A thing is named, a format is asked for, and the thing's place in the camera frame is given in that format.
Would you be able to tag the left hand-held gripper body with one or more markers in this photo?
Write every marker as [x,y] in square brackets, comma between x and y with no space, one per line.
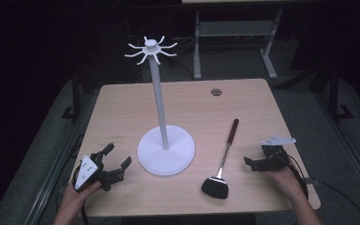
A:
[86,172]

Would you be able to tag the grey metal desk frame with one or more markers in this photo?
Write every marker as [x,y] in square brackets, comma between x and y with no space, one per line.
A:
[234,28]

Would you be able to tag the person's left hand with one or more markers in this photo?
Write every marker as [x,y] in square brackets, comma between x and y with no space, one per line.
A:
[75,197]

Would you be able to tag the aluminium frame rail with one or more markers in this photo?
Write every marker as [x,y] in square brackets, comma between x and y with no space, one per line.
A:
[354,159]
[54,175]

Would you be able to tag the round grey table grommet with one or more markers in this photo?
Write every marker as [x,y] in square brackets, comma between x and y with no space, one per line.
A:
[216,92]

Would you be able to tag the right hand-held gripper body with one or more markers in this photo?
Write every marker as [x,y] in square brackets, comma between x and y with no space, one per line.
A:
[273,156]

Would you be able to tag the black metal stand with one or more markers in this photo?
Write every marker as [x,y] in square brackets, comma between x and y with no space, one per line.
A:
[334,93]
[76,100]

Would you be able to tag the person's right hand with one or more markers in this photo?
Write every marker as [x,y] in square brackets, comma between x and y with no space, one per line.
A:
[283,182]

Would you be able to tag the white hook rack stand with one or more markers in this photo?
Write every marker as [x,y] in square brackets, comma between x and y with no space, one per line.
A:
[159,93]

